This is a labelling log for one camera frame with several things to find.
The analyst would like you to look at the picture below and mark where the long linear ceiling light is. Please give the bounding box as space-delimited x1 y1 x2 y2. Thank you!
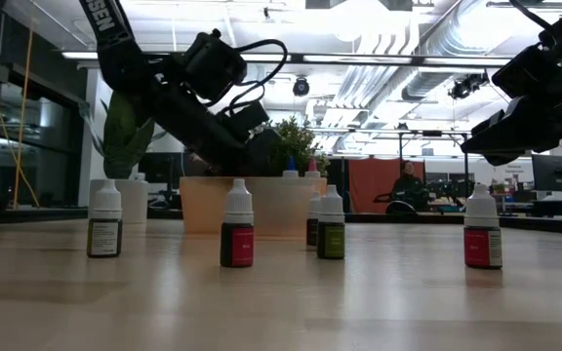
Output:
60 50 514 67

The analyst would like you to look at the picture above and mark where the black computer monitor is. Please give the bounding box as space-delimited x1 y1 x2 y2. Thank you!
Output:
531 154 562 193

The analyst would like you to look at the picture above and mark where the small red label dropper bottle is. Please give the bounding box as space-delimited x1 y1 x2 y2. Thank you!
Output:
462 182 504 270
220 178 256 269

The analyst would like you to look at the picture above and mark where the small black label dropper bottle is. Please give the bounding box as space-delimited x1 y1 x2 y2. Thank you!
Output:
306 190 322 248

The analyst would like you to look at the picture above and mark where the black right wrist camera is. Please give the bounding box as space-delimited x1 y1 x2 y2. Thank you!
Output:
491 42 556 99

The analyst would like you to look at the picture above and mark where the green snake plant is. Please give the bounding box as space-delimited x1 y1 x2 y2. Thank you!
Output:
79 90 184 180

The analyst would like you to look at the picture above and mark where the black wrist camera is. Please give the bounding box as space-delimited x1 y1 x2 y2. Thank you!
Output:
491 42 556 99
181 27 249 103

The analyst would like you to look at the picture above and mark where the small green label dropper bottle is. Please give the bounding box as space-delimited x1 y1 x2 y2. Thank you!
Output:
316 184 346 260

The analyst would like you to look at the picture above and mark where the black track light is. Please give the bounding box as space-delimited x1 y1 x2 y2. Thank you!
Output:
447 71 491 101

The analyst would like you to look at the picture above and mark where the bushy green potted plant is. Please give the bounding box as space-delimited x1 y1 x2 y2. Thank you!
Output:
268 115 332 178

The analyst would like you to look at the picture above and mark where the person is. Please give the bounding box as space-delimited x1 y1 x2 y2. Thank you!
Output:
388 160 429 213

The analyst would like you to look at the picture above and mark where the orange translucent plastic tray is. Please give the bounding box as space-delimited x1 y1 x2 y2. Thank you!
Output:
179 175 329 241

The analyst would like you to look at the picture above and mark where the black ceiling spotlight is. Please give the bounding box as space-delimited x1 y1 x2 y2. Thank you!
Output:
292 76 311 98

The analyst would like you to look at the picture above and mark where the large blue food coloring bottle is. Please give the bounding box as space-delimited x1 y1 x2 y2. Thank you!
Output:
281 155 300 178

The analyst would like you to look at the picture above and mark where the orange partition screen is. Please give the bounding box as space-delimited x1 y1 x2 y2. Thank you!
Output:
347 156 426 215

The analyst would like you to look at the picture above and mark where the black screen panel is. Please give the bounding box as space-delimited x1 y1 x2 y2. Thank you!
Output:
138 151 190 185

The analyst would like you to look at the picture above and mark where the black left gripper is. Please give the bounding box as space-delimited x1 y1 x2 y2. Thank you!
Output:
151 82 283 176

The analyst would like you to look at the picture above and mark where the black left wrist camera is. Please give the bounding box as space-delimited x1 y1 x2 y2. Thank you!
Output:
181 27 249 103

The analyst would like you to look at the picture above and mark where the yellow power cable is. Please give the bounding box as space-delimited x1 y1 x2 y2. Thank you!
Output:
0 26 41 212

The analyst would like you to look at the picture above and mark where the black aluminium rig frame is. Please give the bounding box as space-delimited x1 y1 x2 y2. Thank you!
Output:
0 207 562 236

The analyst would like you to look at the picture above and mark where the silver ventilation duct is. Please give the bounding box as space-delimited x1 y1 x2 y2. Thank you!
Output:
400 0 526 101

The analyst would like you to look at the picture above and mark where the white round plant pot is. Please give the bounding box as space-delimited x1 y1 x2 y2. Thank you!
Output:
89 177 151 225

